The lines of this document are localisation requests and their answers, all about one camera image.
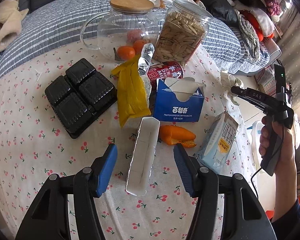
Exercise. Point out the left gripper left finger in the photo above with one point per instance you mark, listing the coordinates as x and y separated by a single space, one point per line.
102 169

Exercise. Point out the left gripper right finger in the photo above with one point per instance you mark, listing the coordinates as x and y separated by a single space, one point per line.
188 169

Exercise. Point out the white milk carton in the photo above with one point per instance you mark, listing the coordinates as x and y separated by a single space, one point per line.
217 143

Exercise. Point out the white paper tray insert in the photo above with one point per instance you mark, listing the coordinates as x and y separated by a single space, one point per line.
143 156

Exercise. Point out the blue biscuit box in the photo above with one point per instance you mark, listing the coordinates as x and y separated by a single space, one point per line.
179 100

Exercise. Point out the yellow foil snack wrapper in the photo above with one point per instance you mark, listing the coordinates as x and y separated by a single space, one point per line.
134 86

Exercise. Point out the black plastic snack tray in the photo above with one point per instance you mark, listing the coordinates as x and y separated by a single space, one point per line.
80 97

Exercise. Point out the red milk drink can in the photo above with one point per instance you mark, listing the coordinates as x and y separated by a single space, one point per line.
163 71

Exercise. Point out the person right forearm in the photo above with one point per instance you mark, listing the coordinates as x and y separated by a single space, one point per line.
287 207

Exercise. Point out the person right hand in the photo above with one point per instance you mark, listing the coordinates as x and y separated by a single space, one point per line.
282 138

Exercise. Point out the striped storage box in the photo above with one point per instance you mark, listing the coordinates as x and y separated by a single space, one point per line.
265 80

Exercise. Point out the orange peel piece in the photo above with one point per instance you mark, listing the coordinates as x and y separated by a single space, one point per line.
172 135

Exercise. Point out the cherry print tablecloth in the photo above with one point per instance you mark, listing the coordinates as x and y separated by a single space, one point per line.
34 144

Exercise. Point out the crumpled white tissue far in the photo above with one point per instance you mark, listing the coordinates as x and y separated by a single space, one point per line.
228 81

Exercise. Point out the pile of clothes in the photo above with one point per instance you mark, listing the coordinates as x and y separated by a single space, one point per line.
240 30

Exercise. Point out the orange tangerine front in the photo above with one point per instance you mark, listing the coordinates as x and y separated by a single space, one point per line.
125 52

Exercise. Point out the orange tangerine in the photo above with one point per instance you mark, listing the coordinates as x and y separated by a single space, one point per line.
138 45
125 52

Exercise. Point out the sunflower seed plastic jar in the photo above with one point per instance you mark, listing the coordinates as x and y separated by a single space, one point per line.
185 26

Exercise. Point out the orange tangerine right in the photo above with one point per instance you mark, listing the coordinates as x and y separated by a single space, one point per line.
138 45

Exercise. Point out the glass teapot wooden lid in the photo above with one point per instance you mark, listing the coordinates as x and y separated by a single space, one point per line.
107 31

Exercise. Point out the reddish tangerine back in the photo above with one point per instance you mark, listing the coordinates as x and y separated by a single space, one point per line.
134 35

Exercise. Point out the grey striped quilt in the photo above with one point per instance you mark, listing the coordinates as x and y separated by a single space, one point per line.
59 23

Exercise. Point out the beige plush blanket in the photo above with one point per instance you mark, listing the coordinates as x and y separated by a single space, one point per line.
10 22

